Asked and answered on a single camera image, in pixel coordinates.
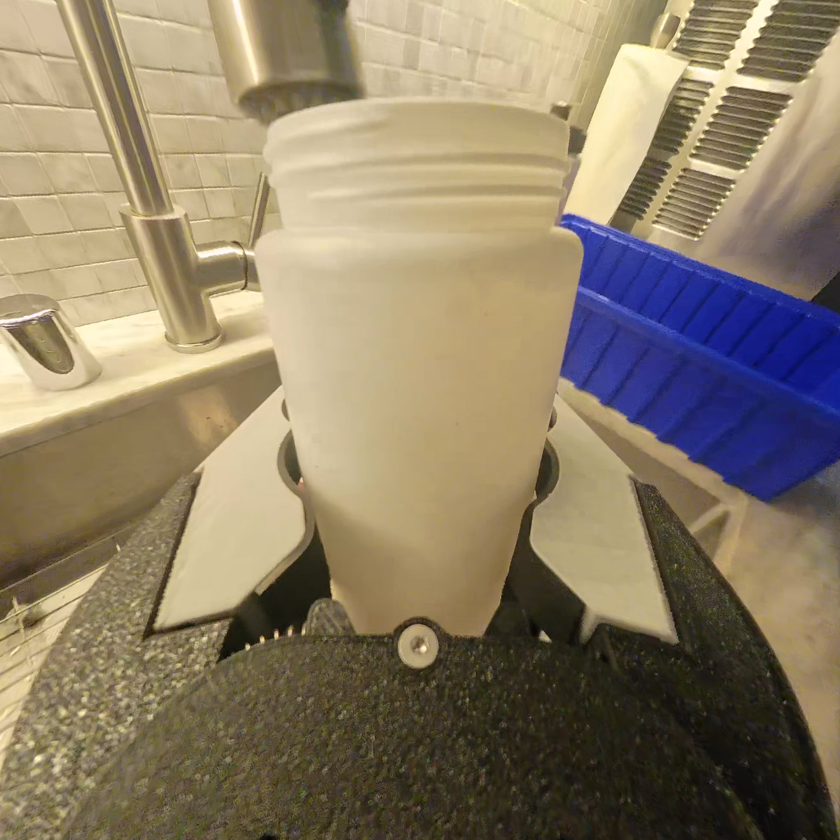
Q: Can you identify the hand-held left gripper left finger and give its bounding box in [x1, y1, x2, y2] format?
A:
[152, 394, 316, 634]

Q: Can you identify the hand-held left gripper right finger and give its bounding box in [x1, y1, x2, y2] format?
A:
[528, 394, 678, 644]

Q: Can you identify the white plastic bottle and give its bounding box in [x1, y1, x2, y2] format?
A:
[252, 98, 585, 637]

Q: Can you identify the stainless steel sink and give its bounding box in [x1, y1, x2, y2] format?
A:
[0, 361, 283, 723]

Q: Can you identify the blue plastic bin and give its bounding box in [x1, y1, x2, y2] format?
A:
[558, 213, 840, 503]

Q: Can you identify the chrome cap fixture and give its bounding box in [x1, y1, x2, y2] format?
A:
[0, 294, 102, 391]

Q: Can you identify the stainless steel faucet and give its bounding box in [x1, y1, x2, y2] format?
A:
[56, 0, 365, 353]

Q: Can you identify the white paper towel roll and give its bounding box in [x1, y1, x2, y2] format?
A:
[567, 42, 690, 227]

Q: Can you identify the metal louvered radiator cover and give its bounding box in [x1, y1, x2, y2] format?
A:
[610, 0, 840, 244]

